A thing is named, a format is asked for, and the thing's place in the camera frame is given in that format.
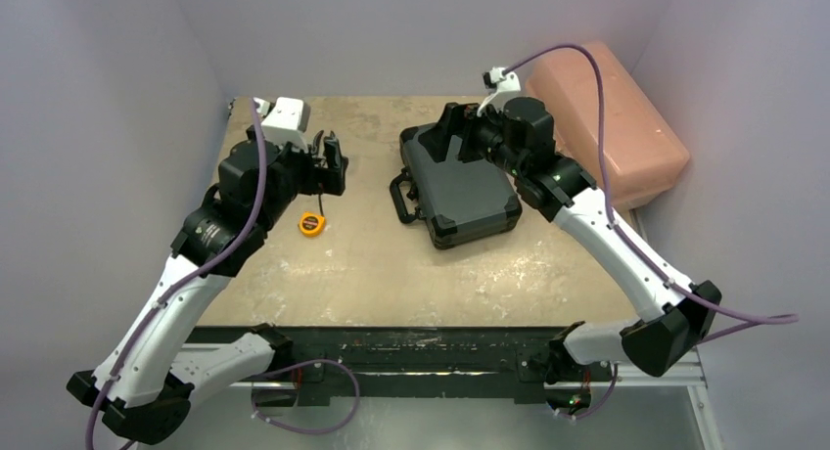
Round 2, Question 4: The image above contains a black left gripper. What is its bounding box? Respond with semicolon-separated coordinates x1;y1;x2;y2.
256;135;346;232

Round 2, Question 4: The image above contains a black foam-lined poker case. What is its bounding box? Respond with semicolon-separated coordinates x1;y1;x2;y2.
389;124;523;249

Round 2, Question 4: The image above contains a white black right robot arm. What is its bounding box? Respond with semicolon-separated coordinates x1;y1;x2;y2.
421;97;722;379

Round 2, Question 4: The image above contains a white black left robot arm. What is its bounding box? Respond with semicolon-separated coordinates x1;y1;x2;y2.
67;131;348;445

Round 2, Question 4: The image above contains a yellow tape measure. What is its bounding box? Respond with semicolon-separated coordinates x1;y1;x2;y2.
298;193;327;238

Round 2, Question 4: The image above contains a pink translucent plastic box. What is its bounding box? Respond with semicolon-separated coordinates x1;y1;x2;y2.
525;41;690;211

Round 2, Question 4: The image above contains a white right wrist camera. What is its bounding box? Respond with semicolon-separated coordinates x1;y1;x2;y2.
476;67;522;117

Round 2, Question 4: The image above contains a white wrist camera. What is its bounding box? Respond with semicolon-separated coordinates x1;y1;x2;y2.
476;67;522;117
254;97;311;153

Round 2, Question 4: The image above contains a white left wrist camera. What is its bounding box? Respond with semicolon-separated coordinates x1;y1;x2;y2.
254;97;311;153

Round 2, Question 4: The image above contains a black metal base frame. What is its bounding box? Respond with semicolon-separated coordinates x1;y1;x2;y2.
181;325;708;410

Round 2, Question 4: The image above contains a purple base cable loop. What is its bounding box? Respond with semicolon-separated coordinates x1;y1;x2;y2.
250;355;364;436

